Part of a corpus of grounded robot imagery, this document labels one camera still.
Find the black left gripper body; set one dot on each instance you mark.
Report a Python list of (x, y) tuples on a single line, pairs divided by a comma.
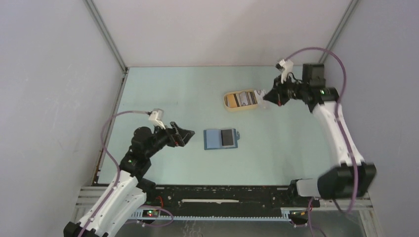
[(161, 138)]

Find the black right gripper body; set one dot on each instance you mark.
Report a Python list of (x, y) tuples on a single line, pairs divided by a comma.
[(293, 90)]

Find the white grey card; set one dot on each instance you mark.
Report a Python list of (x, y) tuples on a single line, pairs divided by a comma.
[(259, 94)]

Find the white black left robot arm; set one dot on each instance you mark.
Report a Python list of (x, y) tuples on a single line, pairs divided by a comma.
[(129, 188)]

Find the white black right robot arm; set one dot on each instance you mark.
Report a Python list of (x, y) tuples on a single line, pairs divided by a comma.
[(350, 176)]

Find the stack of cards in tray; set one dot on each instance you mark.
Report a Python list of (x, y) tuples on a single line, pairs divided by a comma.
[(247, 98)]

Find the orange card with black stripe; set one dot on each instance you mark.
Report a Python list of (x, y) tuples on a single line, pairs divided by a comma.
[(232, 100)]

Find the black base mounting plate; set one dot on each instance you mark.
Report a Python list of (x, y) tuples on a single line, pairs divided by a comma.
[(228, 201)]

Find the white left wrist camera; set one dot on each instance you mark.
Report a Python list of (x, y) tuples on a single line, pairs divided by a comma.
[(155, 118)]

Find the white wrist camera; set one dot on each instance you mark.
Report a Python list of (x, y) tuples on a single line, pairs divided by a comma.
[(285, 66), (155, 118)]

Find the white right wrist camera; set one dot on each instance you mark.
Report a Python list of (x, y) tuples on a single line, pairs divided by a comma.
[(285, 66)]

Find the aluminium frame rail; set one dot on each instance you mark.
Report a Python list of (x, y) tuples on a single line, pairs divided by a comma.
[(273, 196)]

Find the grey cable duct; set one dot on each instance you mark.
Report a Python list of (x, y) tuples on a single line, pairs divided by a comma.
[(139, 215)]

